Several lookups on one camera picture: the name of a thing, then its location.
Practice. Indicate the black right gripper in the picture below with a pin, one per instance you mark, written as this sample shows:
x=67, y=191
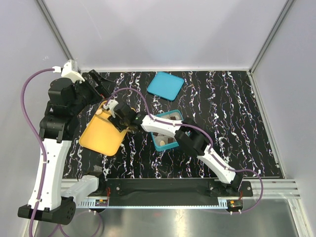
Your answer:
x=114, y=121

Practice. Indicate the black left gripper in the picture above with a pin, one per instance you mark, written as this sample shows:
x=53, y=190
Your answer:
x=98, y=95

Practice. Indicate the teal tin lid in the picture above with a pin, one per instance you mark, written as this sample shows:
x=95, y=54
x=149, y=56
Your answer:
x=165, y=86

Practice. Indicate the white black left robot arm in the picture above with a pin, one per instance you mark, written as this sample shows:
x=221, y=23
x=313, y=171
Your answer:
x=68, y=96

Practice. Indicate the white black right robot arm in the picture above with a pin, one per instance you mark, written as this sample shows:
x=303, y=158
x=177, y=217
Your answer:
x=191, y=139

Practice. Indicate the orange plastic tray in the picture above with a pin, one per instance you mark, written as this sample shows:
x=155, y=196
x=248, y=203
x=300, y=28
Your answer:
x=101, y=136

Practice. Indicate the teal tin box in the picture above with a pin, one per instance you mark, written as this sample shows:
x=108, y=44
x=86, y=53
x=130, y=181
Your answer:
x=160, y=137

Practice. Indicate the left connector module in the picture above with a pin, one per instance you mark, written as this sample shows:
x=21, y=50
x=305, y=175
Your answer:
x=101, y=202

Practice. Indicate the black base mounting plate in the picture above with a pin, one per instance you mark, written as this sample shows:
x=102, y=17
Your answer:
x=163, y=193

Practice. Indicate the orange connector module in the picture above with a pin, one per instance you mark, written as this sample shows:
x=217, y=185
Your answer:
x=235, y=206

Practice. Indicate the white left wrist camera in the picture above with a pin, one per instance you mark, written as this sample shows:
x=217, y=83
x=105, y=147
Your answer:
x=69, y=70

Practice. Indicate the aluminium frame rail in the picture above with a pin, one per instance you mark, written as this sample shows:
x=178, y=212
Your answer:
x=54, y=28

